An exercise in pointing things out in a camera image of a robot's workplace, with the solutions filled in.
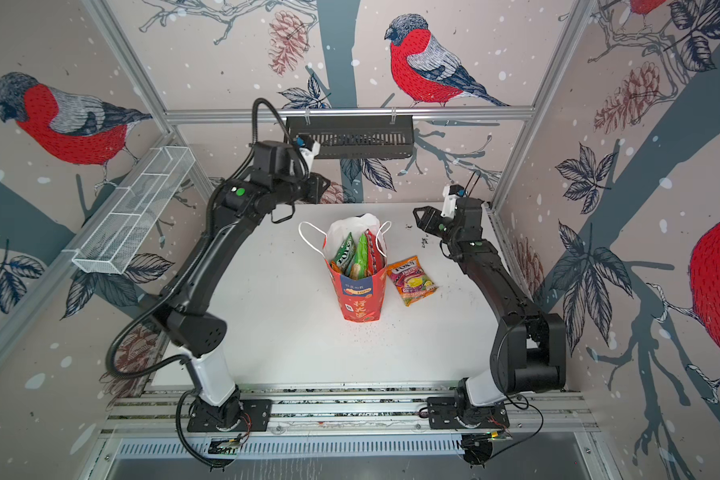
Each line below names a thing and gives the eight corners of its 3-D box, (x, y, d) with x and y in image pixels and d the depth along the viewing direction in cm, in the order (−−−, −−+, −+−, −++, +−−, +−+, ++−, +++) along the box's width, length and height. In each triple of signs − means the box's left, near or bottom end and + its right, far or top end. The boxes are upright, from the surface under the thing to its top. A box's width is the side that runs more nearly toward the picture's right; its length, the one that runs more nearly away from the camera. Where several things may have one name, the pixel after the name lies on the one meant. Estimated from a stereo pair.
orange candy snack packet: (406, 306, 94) (406, 302, 92) (386, 270, 103) (386, 265, 101) (436, 294, 97) (438, 289, 95) (414, 259, 106) (415, 254, 104)
